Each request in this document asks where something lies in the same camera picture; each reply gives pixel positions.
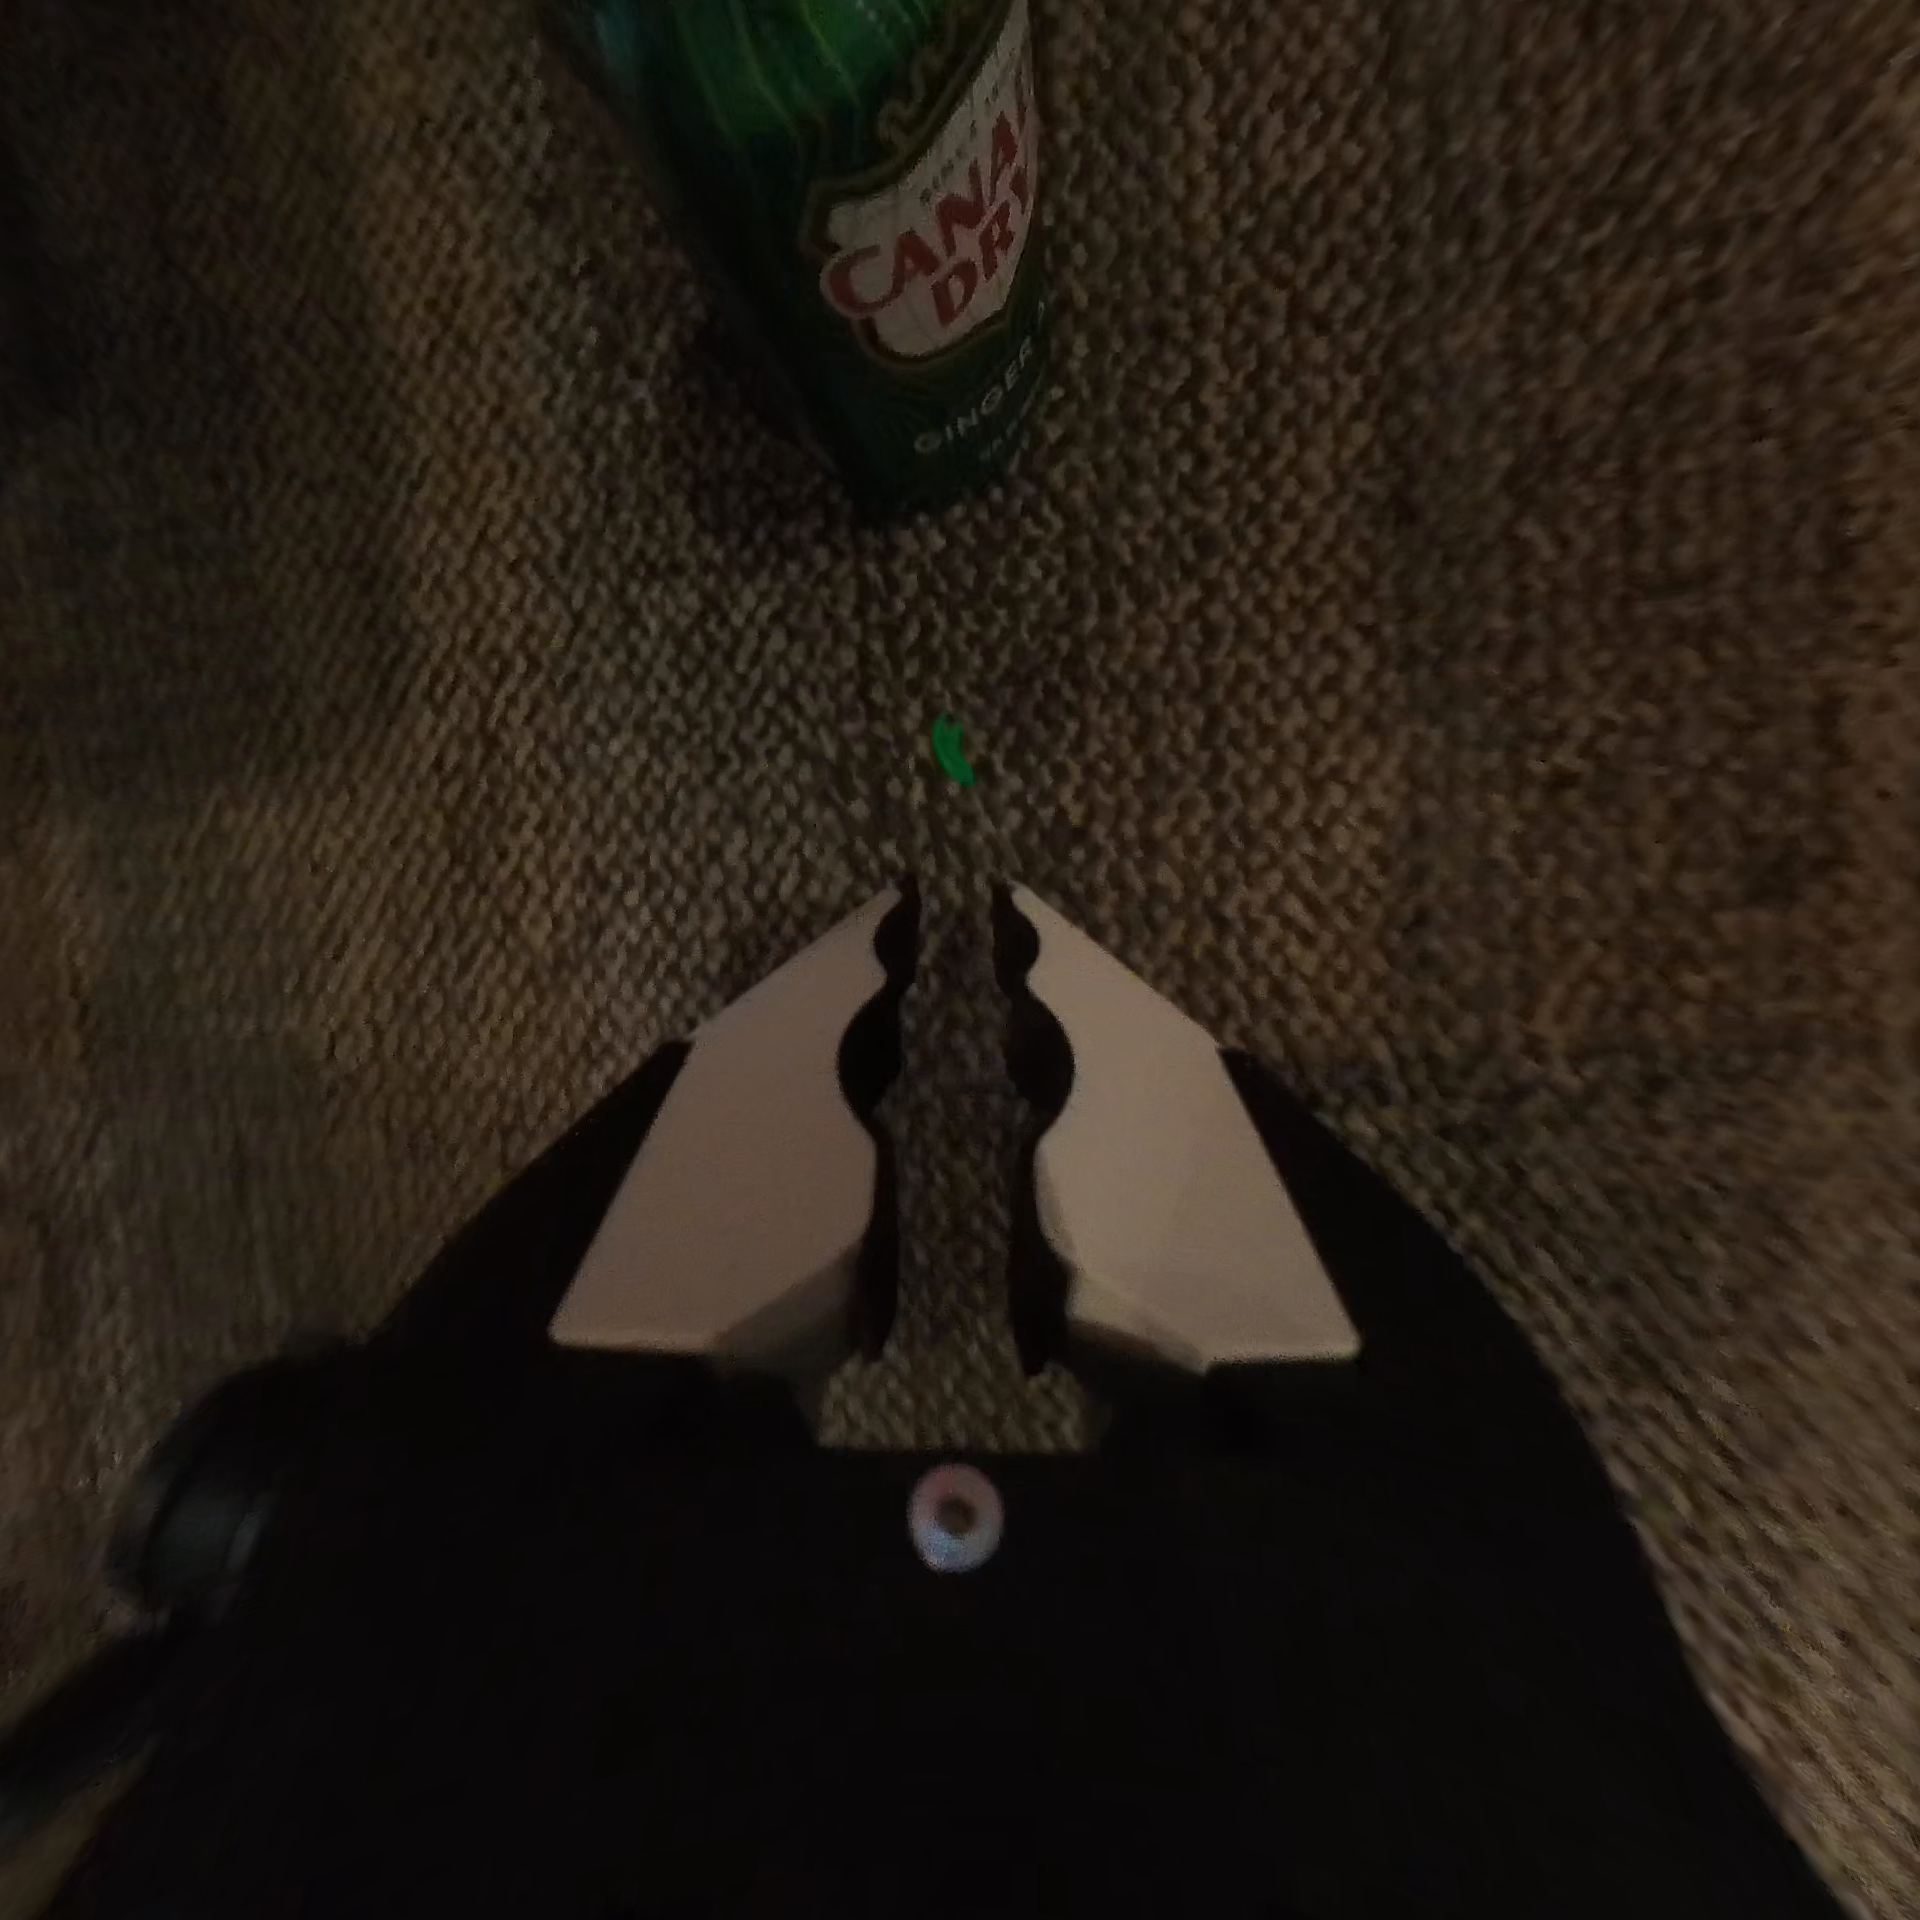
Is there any black chair base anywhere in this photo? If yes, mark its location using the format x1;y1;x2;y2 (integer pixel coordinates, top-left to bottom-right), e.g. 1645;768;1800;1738
0;1352;302;1871

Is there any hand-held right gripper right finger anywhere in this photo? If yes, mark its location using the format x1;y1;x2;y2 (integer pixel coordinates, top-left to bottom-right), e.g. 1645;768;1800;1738
989;882;1361;1444

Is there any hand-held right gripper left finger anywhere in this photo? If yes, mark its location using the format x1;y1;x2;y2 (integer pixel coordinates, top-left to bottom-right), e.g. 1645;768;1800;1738
550;882;922;1443

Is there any green soda can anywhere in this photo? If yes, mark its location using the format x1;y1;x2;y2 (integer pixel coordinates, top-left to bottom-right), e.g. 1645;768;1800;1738
563;0;1078;524

